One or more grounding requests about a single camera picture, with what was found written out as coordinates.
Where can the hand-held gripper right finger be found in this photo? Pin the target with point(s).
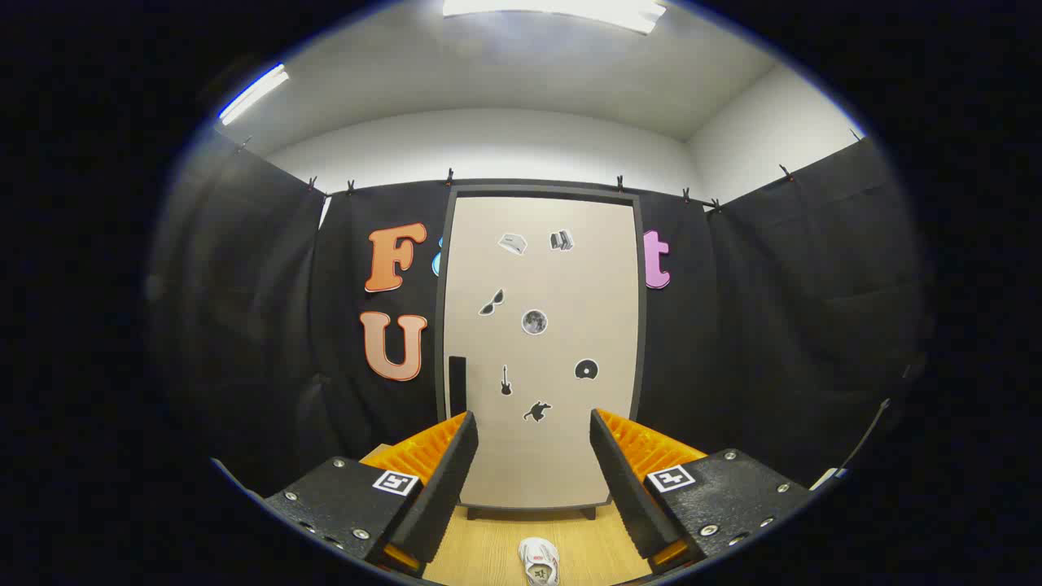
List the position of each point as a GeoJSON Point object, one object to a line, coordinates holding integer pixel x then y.
{"type": "Point", "coordinates": [625, 480]}

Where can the dark grey shoe cabinet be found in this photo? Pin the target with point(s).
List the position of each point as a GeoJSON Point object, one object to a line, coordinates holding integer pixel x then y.
{"type": "Point", "coordinates": [643, 325]}

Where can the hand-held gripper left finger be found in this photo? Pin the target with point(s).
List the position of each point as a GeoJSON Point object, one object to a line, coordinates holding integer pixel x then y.
{"type": "Point", "coordinates": [444, 480]}

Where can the long ceiling light tube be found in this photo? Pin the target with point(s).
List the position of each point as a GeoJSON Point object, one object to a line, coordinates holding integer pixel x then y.
{"type": "Point", "coordinates": [252, 94]}

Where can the white canvas shoe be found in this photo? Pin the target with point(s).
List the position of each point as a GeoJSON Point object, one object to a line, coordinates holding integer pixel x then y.
{"type": "Point", "coordinates": [539, 560]}

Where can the wide ceiling light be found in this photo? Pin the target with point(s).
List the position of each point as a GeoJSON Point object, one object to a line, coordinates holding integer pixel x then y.
{"type": "Point", "coordinates": [553, 10]}

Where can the row of black clips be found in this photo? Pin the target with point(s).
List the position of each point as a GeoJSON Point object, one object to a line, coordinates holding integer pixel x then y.
{"type": "Point", "coordinates": [448, 176]}

